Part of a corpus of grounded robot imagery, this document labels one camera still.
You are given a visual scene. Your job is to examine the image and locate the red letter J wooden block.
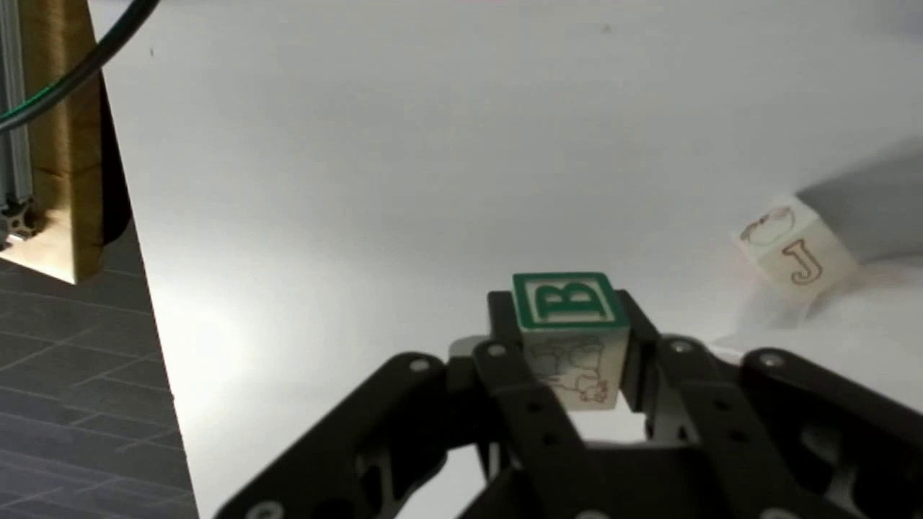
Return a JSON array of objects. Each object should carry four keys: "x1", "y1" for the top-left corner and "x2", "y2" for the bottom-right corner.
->
[{"x1": 736, "y1": 194, "x2": 865, "y2": 303}]

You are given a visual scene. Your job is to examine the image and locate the green letter B wooden block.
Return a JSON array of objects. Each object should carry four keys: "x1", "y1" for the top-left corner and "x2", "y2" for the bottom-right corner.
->
[{"x1": 511, "y1": 272, "x2": 634, "y2": 416}]

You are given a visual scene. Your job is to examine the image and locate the long black cable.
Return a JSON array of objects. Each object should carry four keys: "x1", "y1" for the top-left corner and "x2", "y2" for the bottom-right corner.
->
[{"x1": 0, "y1": 0, "x2": 161, "y2": 133}]

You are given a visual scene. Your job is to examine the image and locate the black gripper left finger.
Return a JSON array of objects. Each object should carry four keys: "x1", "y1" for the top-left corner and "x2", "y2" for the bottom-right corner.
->
[{"x1": 213, "y1": 285, "x2": 591, "y2": 519}]

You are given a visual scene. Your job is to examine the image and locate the wooden cabinet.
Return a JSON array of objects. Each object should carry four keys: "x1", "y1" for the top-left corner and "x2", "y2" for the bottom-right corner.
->
[{"x1": 18, "y1": 0, "x2": 110, "y2": 288}]

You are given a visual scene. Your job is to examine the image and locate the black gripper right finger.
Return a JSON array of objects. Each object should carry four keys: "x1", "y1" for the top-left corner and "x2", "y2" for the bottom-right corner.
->
[{"x1": 612, "y1": 288, "x2": 923, "y2": 519}]

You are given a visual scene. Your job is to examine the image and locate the aluminium frame profile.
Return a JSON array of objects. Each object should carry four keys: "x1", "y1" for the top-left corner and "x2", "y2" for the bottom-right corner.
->
[{"x1": 0, "y1": 0, "x2": 48, "y2": 246}]

